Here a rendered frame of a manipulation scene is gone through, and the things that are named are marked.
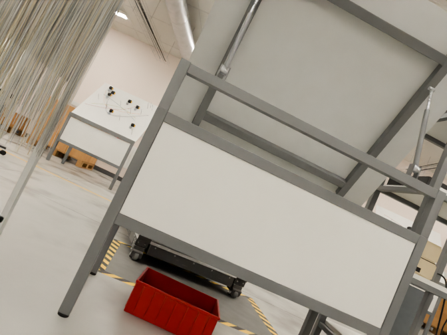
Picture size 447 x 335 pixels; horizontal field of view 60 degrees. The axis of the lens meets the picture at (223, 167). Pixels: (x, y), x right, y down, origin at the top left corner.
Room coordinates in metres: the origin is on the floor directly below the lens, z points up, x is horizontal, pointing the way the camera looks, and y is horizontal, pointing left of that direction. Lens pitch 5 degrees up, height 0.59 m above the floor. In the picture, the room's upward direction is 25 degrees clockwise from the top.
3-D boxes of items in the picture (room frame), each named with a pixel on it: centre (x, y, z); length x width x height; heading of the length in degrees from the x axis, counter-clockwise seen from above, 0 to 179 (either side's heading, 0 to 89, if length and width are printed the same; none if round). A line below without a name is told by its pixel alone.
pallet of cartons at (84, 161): (8.15, 3.19, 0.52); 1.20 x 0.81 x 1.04; 89
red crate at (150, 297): (1.81, -0.06, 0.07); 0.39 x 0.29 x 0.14; 90
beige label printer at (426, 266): (2.01, -1.03, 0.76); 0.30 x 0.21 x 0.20; 11
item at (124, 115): (6.60, 2.05, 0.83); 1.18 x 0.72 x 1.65; 87
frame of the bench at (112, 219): (1.74, -0.24, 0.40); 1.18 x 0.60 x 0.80; 98
